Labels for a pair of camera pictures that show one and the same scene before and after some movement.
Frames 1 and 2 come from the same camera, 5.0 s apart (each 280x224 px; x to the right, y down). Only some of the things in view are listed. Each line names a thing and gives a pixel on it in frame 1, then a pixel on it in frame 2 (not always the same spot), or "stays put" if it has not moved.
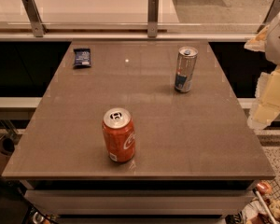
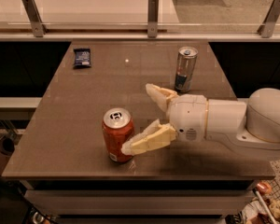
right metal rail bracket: [273, 11] stays put
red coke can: [119, 134] stays put
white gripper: [279, 41] → [189, 117]
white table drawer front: [139, 202] stays put
